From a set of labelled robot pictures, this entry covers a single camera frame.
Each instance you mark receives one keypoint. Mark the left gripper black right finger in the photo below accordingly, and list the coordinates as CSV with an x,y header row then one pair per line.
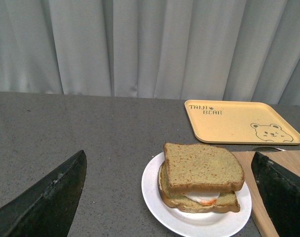
x,y
279,189

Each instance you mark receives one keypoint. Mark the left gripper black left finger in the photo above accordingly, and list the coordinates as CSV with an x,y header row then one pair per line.
x,y
47,208

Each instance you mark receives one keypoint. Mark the bread slice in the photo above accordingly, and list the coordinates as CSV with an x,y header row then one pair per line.
x,y
225,203
201,168

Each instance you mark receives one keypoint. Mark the white round plate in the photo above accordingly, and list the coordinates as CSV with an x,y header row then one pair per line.
x,y
210,224

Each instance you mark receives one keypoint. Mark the wooden cutting board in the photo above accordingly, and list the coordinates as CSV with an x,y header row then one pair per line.
x,y
288,159

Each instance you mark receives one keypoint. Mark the fried egg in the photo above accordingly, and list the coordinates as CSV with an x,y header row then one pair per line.
x,y
203,198

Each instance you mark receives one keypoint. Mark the yellow bear tray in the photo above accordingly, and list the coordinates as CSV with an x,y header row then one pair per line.
x,y
234,122

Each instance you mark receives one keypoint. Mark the grey curtain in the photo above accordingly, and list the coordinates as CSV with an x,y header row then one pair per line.
x,y
239,50

